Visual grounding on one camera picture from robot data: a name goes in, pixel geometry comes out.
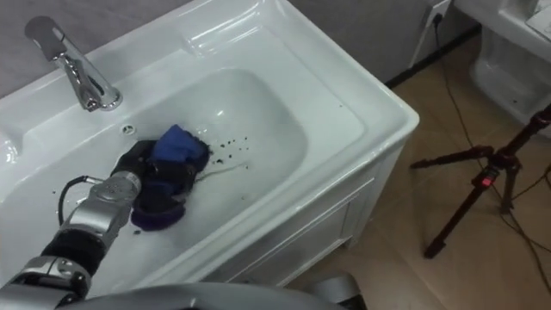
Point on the dark dirt crumbs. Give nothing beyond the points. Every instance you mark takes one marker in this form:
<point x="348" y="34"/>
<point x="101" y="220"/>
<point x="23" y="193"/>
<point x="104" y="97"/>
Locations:
<point x="228" y="150"/>

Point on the black and red tripod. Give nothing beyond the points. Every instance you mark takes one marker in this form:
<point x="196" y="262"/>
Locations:
<point x="490" y="172"/>

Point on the robot body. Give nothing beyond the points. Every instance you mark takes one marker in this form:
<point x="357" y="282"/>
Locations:
<point x="193" y="299"/>

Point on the blue cleaning cloth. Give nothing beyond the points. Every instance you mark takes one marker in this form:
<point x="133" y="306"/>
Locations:
<point x="178" y="146"/>

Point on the white wall socket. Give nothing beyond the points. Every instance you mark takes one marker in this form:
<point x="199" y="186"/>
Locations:
<point x="439" y="8"/>

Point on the chrome faucet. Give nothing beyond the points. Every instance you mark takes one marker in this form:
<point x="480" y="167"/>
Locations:
<point x="82" y="77"/>

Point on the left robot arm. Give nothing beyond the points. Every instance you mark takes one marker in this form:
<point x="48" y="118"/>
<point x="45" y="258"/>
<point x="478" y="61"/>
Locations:
<point x="82" y="228"/>

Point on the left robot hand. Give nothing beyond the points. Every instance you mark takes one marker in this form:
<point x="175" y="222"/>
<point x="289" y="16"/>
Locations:
<point x="165" y="174"/>

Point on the white toilet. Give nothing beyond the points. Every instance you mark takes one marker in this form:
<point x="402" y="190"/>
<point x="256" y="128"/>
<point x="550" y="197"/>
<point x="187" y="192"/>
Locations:
<point x="508" y="60"/>

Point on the white sink vanity cabinet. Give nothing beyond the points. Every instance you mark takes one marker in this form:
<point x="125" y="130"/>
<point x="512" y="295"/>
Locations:
<point x="267" y="107"/>

